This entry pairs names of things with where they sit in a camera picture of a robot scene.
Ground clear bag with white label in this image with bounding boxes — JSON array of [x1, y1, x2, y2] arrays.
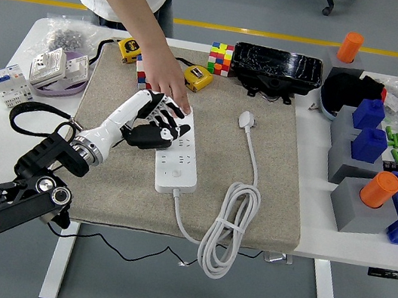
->
[[375, 74, 398, 114]]

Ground thin black adapter cord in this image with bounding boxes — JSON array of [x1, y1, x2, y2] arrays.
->
[[48, 226, 202, 273]]

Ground small black circuit board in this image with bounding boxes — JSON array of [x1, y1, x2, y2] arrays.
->
[[381, 159, 398, 174]]

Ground black strip under table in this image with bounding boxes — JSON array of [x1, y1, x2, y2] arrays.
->
[[366, 265, 398, 281]]

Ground blue block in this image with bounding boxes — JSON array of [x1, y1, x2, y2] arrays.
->
[[349, 95, 389, 134], [348, 124, 391, 167]]

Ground purple tape roll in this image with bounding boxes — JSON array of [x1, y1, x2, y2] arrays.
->
[[34, 45, 93, 104]]

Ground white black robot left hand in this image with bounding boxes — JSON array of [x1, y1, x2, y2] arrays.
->
[[74, 79, 197, 178]]

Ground black power adapter plug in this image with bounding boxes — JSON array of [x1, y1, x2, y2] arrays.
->
[[122, 121, 176, 154]]

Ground white power strip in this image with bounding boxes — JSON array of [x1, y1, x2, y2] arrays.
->
[[148, 106, 210, 200]]

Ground white blue circuit breaker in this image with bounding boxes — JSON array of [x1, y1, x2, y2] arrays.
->
[[0, 61, 41, 113]]

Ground puzzle cube large cells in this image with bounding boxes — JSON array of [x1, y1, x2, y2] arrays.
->
[[131, 53, 158, 92]]

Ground white power cord with plug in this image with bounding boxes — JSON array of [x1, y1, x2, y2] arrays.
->
[[160, 100, 277, 286]]

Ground black cloth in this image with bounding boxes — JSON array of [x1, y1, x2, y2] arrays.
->
[[318, 67, 387, 121]]

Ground yellow tape measure clear window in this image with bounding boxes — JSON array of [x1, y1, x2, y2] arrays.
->
[[180, 62, 216, 97]]

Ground grey block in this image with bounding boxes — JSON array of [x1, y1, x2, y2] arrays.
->
[[328, 102, 386, 144], [324, 173, 398, 242], [322, 45, 369, 84], [322, 131, 388, 192]]

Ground orange cylinder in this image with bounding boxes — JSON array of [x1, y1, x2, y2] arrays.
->
[[357, 167, 398, 213], [335, 29, 366, 66]]

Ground grey-brown mat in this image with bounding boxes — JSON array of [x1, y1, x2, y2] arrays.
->
[[37, 27, 329, 259]]

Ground puzzle cube small cells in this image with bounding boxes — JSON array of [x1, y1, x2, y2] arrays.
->
[[206, 40, 236, 78]]

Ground clear bag of metal screws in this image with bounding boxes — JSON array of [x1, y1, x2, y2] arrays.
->
[[23, 7, 110, 69]]

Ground pale blue-rimmed bowl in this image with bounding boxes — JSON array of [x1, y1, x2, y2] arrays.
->
[[314, 84, 342, 122]]

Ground person's right hand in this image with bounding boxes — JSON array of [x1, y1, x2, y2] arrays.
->
[[139, 48, 201, 116]]

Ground yellow tape measure black label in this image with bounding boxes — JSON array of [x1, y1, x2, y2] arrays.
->
[[115, 34, 144, 66]]

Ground metal bracket under table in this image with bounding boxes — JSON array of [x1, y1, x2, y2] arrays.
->
[[263, 250, 295, 267]]

